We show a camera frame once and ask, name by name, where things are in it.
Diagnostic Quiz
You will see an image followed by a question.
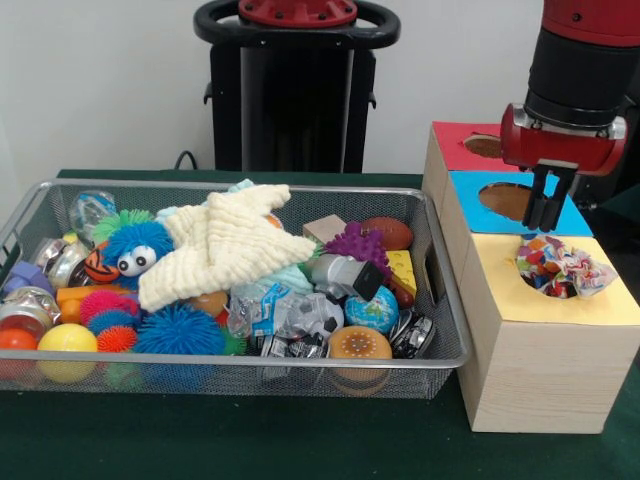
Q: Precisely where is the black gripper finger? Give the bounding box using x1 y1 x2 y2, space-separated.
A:
522 162 551 230
539 167 577 232

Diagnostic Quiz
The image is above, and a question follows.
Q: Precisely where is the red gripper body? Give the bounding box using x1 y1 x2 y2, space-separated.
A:
499 102 629 176

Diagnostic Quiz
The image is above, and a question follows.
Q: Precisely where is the multicoloured knotted cloth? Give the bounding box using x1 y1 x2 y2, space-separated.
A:
514 234 619 300

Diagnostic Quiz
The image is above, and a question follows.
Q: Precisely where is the light blue muslin cloth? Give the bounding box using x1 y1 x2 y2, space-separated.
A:
152 178 315 297

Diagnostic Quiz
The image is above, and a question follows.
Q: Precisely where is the cream muslin cloth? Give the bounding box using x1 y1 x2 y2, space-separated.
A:
138 183 319 314

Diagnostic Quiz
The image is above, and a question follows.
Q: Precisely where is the wooden box with three holes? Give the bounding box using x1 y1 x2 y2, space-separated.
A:
422 120 640 434

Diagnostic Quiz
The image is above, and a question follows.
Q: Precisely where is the shallow metal mesh bin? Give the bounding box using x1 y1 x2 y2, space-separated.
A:
0 178 472 400

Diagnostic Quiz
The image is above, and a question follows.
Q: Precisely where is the dark green table cloth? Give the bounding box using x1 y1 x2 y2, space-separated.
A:
0 168 640 480
599 185 640 214

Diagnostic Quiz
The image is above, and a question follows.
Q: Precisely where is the brown toy football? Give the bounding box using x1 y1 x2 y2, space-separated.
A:
360 215 415 251

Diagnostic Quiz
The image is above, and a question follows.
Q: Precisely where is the yellow cheese toy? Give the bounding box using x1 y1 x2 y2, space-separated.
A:
385 248 419 301

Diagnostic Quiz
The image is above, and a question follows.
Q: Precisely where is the purple spiky ball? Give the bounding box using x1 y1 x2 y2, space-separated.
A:
324 221 394 276

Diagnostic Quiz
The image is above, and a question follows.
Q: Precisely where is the blue globe ball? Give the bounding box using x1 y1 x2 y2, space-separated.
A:
344 284 400 334

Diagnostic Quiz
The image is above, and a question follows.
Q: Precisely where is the toy burger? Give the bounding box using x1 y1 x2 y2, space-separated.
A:
328 324 394 396

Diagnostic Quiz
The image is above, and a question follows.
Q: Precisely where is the large blue spiky ball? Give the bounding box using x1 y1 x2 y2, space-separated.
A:
134 302 227 356

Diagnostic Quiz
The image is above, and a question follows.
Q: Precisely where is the yellow smooth ball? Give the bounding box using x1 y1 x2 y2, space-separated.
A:
37 323 100 384

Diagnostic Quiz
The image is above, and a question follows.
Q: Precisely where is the orange smooth ball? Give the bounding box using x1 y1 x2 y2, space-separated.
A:
0 329 40 379

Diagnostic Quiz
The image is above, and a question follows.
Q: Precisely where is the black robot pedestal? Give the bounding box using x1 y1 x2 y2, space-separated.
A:
193 0 402 174

